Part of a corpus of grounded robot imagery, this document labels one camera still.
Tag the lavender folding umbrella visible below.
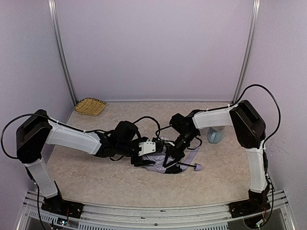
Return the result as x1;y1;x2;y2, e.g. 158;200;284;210
141;148;201;174

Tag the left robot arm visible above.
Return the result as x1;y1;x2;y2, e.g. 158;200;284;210
8;109;162;204

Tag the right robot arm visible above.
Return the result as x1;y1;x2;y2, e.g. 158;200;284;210
163;99;271;204

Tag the light blue mug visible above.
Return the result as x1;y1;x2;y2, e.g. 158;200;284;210
207;126;225;144

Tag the yellow woven mat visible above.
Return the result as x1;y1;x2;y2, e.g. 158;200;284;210
74;97;107;116

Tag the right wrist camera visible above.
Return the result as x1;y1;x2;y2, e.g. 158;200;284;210
152;137;175;146

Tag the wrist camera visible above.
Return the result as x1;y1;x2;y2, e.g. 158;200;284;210
152;137;175;146
138;140;165;156

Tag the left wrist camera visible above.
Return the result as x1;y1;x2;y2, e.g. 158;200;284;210
138;140;165;156

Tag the front aluminium rail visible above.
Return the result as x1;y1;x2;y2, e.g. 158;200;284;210
14;190;297;230

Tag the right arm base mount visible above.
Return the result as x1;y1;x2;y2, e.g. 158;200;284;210
229;199;271;218

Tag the right aluminium frame post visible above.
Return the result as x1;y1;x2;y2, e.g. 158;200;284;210
232;0;260;102

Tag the aluminium frame post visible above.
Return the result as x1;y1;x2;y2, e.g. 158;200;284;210
48;0;78;106
232;0;260;102

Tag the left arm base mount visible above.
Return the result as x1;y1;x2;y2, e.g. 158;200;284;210
41;200;83;219

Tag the left aluminium frame post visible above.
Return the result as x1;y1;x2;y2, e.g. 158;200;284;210
48;0;78;106

